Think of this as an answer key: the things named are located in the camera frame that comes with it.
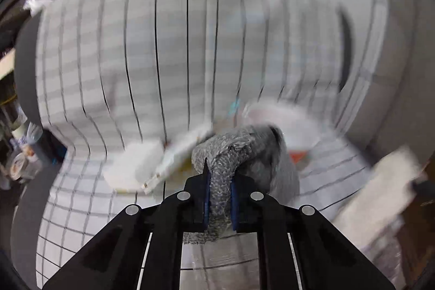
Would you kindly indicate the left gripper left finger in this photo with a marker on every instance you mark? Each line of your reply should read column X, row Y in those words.
column 184, row 212

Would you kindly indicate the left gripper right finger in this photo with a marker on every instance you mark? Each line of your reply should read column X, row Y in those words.
column 255, row 212

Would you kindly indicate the yellow clear snack wrapper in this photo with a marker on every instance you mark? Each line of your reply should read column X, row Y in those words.
column 178, row 151

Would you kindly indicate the white grey dish cloth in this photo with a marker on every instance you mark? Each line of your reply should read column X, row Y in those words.
column 256, row 151

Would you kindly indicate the white sponge block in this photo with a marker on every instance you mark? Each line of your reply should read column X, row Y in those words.
column 132, row 169

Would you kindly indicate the red white paper bowl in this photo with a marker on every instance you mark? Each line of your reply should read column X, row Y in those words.
column 301, row 133

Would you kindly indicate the white tissue paper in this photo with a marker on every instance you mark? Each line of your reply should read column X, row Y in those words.
column 387, row 193

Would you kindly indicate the white black checkered cloth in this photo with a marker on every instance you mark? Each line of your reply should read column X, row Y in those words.
column 114, row 72

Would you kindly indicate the dark grey office chair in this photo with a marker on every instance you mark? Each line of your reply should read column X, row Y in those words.
column 35, row 256

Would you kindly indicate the white refrigerator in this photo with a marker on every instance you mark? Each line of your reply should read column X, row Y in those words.
column 388, row 100

